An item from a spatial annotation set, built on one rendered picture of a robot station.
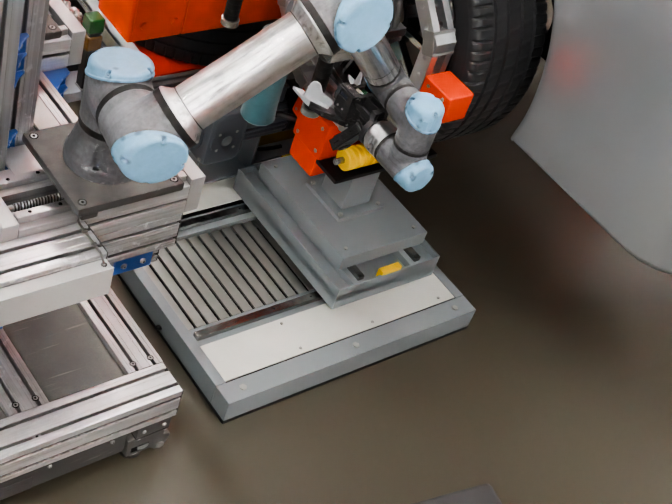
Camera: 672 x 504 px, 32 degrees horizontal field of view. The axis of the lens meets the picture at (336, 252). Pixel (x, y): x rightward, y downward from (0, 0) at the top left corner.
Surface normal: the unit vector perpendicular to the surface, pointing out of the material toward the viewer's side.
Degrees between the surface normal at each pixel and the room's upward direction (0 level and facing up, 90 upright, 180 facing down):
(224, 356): 0
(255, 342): 0
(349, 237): 0
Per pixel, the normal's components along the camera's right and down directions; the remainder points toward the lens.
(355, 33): 0.54, 0.62
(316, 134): -0.78, 0.25
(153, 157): 0.31, 0.77
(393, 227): 0.27, -0.70
